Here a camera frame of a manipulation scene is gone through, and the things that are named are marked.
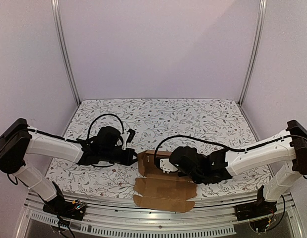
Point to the floral patterned table mat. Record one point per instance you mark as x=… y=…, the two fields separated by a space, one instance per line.
x=159 y=123

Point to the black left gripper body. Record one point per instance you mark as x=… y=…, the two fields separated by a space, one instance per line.
x=108 y=155

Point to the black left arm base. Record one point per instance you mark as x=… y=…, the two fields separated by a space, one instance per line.
x=72 y=210

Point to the brown cardboard box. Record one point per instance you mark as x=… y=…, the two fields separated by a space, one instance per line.
x=158 y=190

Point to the right aluminium frame post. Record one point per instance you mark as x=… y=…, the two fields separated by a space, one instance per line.
x=254 y=51

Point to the aluminium front rail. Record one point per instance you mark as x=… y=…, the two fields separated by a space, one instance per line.
x=120 y=218

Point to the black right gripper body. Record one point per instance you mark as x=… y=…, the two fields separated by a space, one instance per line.
x=174 y=161

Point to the left aluminium frame post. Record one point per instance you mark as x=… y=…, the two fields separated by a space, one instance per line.
x=63 y=48

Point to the aluminium frame post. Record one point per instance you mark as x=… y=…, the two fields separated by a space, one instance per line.
x=254 y=51
x=63 y=48

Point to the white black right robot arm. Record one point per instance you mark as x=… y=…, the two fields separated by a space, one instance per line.
x=289 y=146

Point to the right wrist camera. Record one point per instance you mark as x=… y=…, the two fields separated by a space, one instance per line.
x=166 y=167

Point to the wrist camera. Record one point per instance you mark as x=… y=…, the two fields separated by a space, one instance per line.
x=126 y=138
x=166 y=167

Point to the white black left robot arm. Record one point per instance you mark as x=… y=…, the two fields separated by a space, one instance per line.
x=109 y=145

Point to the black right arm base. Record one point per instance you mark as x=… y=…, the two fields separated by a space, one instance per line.
x=254 y=209

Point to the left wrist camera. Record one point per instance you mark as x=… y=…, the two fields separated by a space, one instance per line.
x=126 y=138

